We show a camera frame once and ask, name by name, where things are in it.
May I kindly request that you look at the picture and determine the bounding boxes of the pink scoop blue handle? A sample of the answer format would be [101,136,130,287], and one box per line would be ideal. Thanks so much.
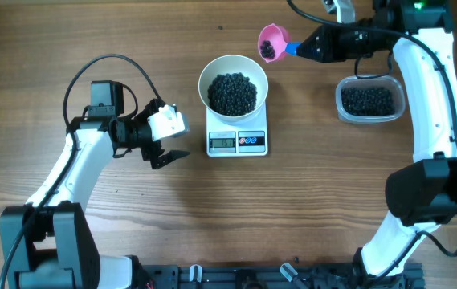
[257,23,300,63]

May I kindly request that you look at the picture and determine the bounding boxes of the black beans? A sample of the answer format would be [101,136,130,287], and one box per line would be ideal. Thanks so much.
[207,72,257,116]
[341,87,395,116]
[260,40,275,60]

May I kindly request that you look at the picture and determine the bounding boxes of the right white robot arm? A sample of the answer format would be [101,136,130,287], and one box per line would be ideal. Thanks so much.
[295,0,457,288]

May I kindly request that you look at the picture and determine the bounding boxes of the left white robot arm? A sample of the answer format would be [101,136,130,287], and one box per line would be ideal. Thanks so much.
[0,80,189,288]

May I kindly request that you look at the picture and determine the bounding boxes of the white digital kitchen scale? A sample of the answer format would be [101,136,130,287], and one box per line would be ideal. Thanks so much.
[206,104,268,157]

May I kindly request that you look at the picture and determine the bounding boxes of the black beans in bowl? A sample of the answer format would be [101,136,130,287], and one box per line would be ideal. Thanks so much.
[207,72,257,116]

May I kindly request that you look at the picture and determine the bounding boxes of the white paper bowl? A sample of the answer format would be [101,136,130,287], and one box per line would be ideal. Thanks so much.
[198,55,269,122]

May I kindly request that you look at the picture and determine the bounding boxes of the black beans in container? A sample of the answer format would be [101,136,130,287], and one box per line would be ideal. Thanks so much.
[341,87,395,116]

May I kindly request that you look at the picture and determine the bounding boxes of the clear plastic bean container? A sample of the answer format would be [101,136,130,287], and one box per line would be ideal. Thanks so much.
[336,75,406,124]

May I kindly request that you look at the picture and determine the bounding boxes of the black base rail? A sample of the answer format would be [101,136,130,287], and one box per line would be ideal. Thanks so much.
[118,263,426,289]

